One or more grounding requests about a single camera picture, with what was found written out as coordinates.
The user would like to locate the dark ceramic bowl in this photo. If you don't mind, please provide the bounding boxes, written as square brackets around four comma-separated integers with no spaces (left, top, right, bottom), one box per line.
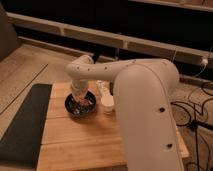
[64,91,96,118]

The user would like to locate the black floor cables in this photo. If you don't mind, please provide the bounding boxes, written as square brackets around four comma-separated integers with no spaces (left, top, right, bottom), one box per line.
[169,81,213,171]

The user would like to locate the dark green mat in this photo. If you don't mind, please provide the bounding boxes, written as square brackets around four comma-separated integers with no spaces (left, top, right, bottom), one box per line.
[0,84,52,167]

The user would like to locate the red orange pepper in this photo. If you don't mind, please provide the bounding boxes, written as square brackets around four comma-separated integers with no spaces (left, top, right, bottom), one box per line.
[78,98,89,106]

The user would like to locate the white plastic bottle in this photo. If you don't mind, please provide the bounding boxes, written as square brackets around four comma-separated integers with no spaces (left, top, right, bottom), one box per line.
[96,80,110,96]

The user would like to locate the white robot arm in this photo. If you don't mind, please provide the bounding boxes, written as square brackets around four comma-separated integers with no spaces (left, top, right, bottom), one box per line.
[66,55,184,171]

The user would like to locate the white shelf rail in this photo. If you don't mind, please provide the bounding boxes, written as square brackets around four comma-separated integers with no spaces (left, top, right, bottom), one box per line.
[7,12,213,68]

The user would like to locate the white plastic cup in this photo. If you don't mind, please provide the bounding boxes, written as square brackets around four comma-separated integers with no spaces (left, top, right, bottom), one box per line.
[101,96,114,113]

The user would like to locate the wooden cutting board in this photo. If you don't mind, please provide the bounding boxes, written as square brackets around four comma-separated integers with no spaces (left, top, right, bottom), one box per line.
[36,80,190,171]

